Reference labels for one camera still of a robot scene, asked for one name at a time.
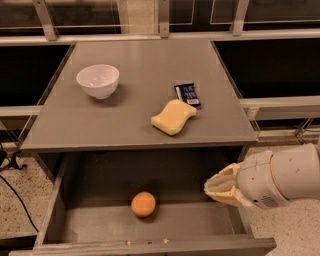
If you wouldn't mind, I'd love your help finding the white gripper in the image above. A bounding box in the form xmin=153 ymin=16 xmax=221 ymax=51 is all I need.
xmin=204 ymin=150 xmax=289 ymax=209

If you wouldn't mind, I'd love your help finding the grey open top drawer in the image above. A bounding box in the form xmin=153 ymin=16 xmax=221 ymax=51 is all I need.
xmin=10 ymin=150 xmax=276 ymax=256

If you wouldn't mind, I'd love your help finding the yellow sponge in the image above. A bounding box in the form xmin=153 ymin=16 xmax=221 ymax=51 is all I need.
xmin=151 ymin=99 xmax=197 ymax=136

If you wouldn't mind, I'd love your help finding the orange fruit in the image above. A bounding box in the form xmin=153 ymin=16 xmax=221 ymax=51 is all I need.
xmin=131 ymin=192 xmax=156 ymax=218

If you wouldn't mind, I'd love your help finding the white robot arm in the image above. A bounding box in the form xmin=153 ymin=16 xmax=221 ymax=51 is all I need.
xmin=204 ymin=143 xmax=320 ymax=209

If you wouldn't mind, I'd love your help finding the white ceramic bowl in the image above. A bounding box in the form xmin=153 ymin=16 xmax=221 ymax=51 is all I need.
xmin=76 ymin=64 xmax=120 ymax=99

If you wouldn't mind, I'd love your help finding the dark blue snack bar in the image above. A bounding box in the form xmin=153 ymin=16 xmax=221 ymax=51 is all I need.
xmin=174 ymin=83 xmax=201 ymax=108

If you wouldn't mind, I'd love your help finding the grey counter cabinet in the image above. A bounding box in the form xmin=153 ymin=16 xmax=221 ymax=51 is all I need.
xmin=19 ymin=38 xmax=260 ymax=183

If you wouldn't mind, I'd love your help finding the black floor cable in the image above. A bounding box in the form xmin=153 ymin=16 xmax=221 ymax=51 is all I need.
xmin=0 ymin=143 xmax=40 ymax=234

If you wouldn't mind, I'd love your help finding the metal window railing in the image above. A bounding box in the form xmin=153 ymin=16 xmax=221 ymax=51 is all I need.
xmin=0 ymin=0 xmax=320 ymax=45

